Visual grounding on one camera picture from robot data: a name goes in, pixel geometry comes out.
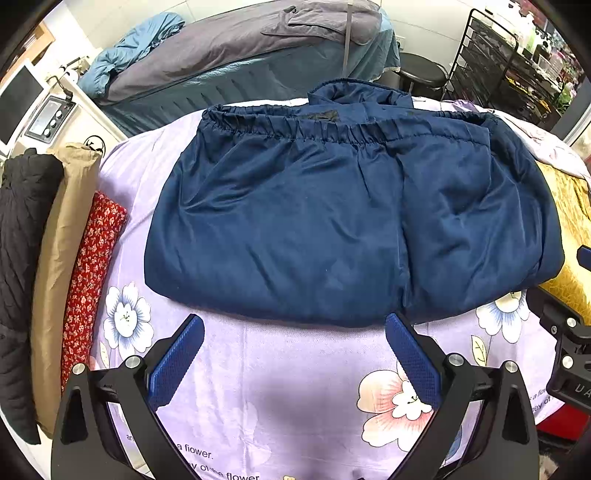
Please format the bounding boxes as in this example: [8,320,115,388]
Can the black round stool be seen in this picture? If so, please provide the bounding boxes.
[398,53,450,100]

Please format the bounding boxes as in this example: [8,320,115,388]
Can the folded red floral cloth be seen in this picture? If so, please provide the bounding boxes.
[60,191,129,393]

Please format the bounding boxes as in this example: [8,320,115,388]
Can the purple floral bed sheet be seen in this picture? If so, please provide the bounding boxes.
[88,97,591,480]

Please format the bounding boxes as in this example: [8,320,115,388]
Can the blue duvet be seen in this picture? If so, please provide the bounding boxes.
[78,11,185,100]

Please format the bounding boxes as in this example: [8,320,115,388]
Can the black wire trolley cart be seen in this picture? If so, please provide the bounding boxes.
[448,8,561,132]

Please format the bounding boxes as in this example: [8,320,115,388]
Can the folded gold patterned garment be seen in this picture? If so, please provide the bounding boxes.
[533,159,591,324]

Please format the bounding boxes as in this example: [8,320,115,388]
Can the white machine cabinet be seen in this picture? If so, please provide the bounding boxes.
[9,69,127,160]

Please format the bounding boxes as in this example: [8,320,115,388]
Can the grey blanket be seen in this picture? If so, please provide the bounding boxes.
[106,0,384,100]

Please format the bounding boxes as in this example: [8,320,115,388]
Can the teal skirted massage bed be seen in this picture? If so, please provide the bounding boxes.
[78,0,402,137]

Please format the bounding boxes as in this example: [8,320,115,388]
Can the navy blue padded jacket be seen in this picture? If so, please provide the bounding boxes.
[144,80,566,328]

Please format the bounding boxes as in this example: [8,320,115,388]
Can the folded tan cloth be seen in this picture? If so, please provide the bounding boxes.
[32,143,102,437]

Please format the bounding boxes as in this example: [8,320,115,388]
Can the folded black knit garment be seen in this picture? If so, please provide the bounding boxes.
[0,148,65,446]

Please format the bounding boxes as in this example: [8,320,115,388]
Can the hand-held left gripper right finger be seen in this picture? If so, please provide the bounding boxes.
[385,312,540,480]

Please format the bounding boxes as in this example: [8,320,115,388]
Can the green potted plant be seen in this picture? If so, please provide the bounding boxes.
[556,85,578,112]

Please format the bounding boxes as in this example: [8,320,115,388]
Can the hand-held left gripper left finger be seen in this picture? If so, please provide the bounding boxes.
[51,313,205,480]

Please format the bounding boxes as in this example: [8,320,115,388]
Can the white framed monitor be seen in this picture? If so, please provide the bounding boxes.
[0,62,47,158]

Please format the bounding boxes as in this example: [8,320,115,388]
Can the red object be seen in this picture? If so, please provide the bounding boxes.
[536,413,585,441]

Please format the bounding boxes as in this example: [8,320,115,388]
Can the wooden wall shelf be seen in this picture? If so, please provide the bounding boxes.
[14,21,54,65]

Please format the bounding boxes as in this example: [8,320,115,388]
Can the silver control panel with knobs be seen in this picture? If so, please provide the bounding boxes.
[25,95,77,144]

